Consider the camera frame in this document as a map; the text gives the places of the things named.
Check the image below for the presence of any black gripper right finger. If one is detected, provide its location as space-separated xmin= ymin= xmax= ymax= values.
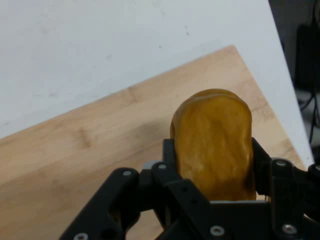
xmin=251 ymin=136 xmax=320 ymax=240

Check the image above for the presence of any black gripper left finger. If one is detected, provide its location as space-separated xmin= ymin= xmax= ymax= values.
xmin=59 ymin=138 xmax=211 ymax=240

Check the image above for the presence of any brown toy potato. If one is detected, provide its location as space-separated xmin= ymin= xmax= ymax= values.
xmin=169 ymin=87 xmax=257 ymax=202

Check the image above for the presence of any wooden cutting board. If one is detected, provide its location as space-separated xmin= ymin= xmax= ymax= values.
xmin=0 ymin=44 xmax=308 ymax=240

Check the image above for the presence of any black box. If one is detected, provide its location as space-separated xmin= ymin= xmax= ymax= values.
xmin=295 ymin=22 xmax=320 ymax=89

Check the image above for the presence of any dark floor cable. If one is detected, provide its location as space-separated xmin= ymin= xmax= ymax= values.
xmin=298 ymin=0 xmax=320 ymax=148

